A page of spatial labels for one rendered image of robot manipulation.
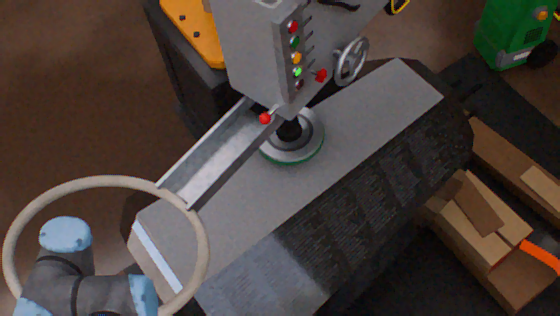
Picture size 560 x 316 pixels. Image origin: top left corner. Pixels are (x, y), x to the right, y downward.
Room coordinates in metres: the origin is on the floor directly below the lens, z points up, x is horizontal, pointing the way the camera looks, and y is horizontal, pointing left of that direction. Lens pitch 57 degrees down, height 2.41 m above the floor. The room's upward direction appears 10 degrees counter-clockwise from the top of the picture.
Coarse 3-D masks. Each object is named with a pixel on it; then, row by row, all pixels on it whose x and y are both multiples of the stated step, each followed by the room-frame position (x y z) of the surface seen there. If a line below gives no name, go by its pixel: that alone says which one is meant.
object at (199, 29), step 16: (160, 0) 1.91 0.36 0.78; (176, 0) 1.89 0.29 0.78; (192, 0) 1.88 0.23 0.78; (176, 16) 1.80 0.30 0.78; (192, 16) 1.78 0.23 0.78; (208, 16) 1.76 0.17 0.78; (192, 32) 1.69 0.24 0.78; (208, 32) 1.68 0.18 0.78; (208, 48) 1.59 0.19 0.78; (208, 64) 1.54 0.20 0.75; (224, 64) 1.51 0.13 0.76
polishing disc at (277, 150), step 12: (300, 120) 1.13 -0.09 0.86; (312, 120) 1.12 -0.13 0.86; (312, 132) 1.07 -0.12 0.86; (264, 144) 1.06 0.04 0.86; (276, 144) 1.05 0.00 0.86; (288, 144) 1.05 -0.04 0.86; (300, 144) 1.04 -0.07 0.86; (312, 144) 1.03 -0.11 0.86; (276, 156) 1.01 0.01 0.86; (288, 156) 1.00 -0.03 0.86; (300, 156) 0.99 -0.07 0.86
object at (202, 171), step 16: (336, 64) 1.17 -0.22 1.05; (240, 112) 1.04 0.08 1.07; (224, 128) 1.00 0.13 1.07; (240, 128) 1.00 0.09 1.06; (256, 128) 0.99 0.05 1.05; (272, 128) 0.97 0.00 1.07; (208, 144) 0.95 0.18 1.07; (224, 144) 0.95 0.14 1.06; (240, 144) 0.94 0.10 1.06; (256, 144) 0.92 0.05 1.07; (192, 160) 0.91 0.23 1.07; (208, 160) 0.91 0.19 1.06; (224, 160) 0.90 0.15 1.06; (240, 160) 0.88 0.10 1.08; (176, 176) 0.87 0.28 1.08; (192, 176) 0.87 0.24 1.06; (208, 176) 0.86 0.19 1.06; (224, 176) 0.83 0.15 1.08; (176, 192) 0.82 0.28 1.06; (192, 192) 0.82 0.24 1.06; (208, 192) 0.79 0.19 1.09; (192, 208) 0.75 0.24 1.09
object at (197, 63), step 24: (168, 24) 1.81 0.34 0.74; (168, 48) 1.78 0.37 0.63; (192, 48) 1.65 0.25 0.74; (168, 72) 1.93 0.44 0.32; (192, 72) 1.57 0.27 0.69; (216, 72) 1.50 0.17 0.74; (192, 96) 1.70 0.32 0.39; (216, 96) 1.43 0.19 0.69; (240, 96) 1.47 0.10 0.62; (192, 120) 1.82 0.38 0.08; (216, 120) 1.46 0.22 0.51
